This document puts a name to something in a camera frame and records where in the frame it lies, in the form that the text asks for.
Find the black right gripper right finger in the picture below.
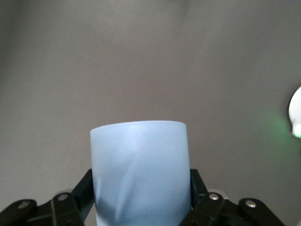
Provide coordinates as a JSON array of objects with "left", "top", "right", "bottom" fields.
[{"left": 178, "top": 168, "right": 286, "bottom": 226}]

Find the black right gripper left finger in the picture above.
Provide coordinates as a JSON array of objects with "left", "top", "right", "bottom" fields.
[{"left": 0, "top": 168, "right": 97, "bottom": 226}]

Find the light blue cup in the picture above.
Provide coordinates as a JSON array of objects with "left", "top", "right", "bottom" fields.
[{"left": 90, "top": 120, "right": 190, "bottom": 226}]

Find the dark grey table cover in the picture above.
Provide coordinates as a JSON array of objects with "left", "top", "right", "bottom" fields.
[{"left": 0, "top": 0, "right": 301, "bottom": 226}]

